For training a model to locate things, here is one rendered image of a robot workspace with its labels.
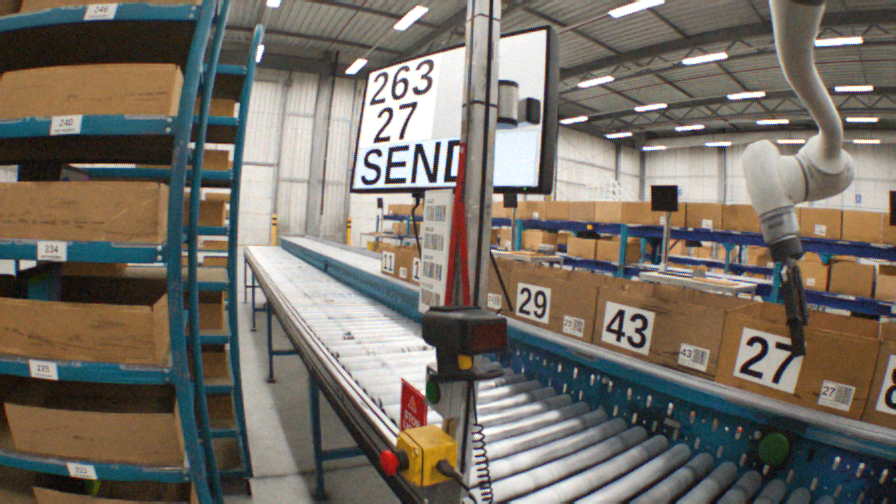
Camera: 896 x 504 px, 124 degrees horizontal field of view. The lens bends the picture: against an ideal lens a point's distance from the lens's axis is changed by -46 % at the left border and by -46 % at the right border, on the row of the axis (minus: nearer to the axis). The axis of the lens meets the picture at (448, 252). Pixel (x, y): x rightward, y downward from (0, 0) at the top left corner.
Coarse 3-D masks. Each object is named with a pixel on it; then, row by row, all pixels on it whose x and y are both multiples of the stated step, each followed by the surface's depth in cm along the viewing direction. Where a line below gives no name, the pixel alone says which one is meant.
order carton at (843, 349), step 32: (736, 320) 76; (768, 320) 69; (832, 320) 73; (864, 320) 64; (736, 352) 75; (832, 352) 55; (864, 352) 48; (736, 384) 74; (800, 384) 60; (864, 384) 47
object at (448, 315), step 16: (432, 320) 54; (448, 320) 51; (464, 320) 48; (480, 320) 49; (496, 320) 50; (432, 336) 54; (448, 336) 51; (464, 336) 48; (480, 336) 48; (496, 336) 49; (448, 352) 54; (464, 352) 48; (480, 352) 48; (496, 352) 50; (448, 368) 54; (464, 368) 53
